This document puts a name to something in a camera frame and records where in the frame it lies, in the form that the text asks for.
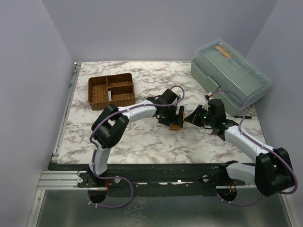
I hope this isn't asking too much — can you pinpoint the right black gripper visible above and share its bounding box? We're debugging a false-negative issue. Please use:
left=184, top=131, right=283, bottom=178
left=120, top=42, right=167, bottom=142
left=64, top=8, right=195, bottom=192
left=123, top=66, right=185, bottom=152
left=185, top=105, right=215, bottom=127

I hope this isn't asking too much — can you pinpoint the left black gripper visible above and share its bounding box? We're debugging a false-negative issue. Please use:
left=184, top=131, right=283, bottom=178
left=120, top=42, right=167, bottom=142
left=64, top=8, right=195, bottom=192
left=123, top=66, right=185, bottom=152
left=159, top=105, right=183, bottom=128

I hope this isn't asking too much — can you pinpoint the yellow leather card holder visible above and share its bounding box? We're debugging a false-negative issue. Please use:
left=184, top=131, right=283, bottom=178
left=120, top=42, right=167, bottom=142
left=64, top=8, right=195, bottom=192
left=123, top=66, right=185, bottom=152
left=169, top=113, right=186, bottom=131

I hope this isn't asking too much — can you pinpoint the black silver-edged credit card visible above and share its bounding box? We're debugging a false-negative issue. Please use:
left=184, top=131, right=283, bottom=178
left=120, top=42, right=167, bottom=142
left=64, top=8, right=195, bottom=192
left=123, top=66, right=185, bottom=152
left=107, top=90, right=112, bottom=101

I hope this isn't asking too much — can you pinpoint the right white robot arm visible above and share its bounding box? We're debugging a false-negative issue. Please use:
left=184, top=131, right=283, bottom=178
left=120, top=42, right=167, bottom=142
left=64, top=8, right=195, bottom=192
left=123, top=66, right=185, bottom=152
left=184, top=99, right=298, bottom=197

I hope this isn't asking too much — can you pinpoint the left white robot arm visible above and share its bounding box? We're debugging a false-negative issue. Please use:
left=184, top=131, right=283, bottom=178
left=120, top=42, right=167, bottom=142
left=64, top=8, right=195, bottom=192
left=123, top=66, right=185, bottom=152
left=87, top=86, right=185, bottom=187

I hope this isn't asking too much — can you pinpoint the small black green screwdriver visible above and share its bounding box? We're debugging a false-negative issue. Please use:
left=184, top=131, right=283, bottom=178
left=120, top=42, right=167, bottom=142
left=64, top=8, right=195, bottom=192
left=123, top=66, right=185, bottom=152
left=233, top=115, right=252, bottom=119

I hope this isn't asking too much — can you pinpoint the clear lid plastic toolbox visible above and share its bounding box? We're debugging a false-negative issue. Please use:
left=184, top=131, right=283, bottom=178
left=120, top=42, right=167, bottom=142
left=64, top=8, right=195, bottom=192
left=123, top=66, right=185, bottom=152
left=191, top=39, right=272, bottom=116

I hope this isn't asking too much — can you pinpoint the brown woven basket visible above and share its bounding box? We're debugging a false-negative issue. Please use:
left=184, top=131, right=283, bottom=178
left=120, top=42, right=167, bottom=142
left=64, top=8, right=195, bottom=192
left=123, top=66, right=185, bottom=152
left=88, top=73, right=136, bottom=111

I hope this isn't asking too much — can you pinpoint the orange tool inside toolbox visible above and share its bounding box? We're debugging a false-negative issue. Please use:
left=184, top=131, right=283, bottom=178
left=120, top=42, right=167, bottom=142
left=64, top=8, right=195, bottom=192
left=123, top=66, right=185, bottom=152
left=214, top=45, right=232, bottom=59

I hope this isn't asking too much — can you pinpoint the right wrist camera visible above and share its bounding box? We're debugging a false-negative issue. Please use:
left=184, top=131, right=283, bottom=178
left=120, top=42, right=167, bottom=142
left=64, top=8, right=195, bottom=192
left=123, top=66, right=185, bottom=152
left=205, top=93, right=213, bottom=107

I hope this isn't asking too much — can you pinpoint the aluminium rail frame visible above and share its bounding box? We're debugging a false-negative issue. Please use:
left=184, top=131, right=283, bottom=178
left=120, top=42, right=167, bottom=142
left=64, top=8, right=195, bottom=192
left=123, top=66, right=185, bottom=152
left=26, top=61, right=89, bottom=227

